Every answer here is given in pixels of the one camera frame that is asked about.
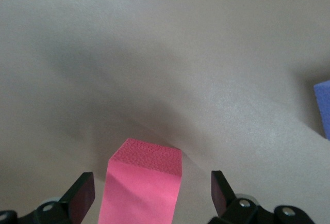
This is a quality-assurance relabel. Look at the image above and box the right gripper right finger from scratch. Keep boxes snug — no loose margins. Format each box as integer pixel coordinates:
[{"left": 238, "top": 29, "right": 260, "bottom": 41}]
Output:
[{"left": 207, "top": 170, "right": 314, "bottom": 224}]

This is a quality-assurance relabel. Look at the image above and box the brown paper table cover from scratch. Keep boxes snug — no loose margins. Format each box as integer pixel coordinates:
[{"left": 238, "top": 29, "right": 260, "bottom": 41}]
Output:
[{"left": 0, "top": 0, "right": 330, "bottom": 224}]

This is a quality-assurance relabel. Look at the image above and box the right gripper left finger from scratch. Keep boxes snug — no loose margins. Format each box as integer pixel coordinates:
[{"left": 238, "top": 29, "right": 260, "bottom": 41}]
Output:
[{"left": 0, "top": 172, "right": 96, "bottom": 224}]

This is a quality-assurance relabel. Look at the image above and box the red foam cube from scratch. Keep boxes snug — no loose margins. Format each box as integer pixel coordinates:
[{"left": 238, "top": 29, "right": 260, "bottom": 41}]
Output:
[{"left": 97, "top": 138, "right": 183, "bottom": 224}]

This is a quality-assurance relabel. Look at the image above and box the purple foam cube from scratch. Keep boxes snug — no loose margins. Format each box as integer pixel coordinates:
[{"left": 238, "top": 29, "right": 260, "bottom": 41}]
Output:
[{"left": 313, "top": 79, "right": 330, "bottom": 141}]

